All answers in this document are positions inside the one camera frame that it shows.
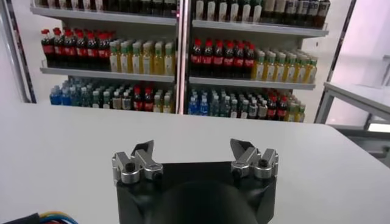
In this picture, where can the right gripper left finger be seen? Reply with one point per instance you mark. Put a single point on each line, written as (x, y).
(137, 167)

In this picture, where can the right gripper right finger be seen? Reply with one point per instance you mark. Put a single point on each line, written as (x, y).
(259, 165)

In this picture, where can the small dark drink bottle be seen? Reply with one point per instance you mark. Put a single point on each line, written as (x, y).
(96, 101)
(126, 103)
(116, 103)
(234, 110)
(243, 110)
(253, 111)
(262, 111)
(106, 102)

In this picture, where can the small red cap cola bottle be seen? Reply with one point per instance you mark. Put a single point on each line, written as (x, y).
(148, 102)
(272, 110)
(138, 102)
(282, 110)

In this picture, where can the small yellow juice bottle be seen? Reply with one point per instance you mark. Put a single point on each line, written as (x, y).
(292, 113)
(168, 105)
(301, 114)
(158, 105)

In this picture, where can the small clear green bottle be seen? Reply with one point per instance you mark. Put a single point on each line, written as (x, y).
(86, 99)
(214, 108)
(224, 109)
(76, 99)

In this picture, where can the small blue water bottle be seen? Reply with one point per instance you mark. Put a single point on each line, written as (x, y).
(66, 98)
(55, 97)
(192, 107)
(203, 107)

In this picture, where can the drink display shelf unit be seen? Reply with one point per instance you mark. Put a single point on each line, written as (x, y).
(106, 74)
(250, 82)

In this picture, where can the beige label drink bottle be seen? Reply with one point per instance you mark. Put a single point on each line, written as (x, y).
(280, 12)
(269, 12)

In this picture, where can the dark bottle white label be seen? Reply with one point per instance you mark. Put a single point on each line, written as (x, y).
(290, 12)
(301, 13)
(324, 13)
(312, 13)

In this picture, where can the white metal frame table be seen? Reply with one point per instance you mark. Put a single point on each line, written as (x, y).
(359, 94)

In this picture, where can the black window frame bar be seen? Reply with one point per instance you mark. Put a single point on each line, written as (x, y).
(341, 39)
(22, 54)

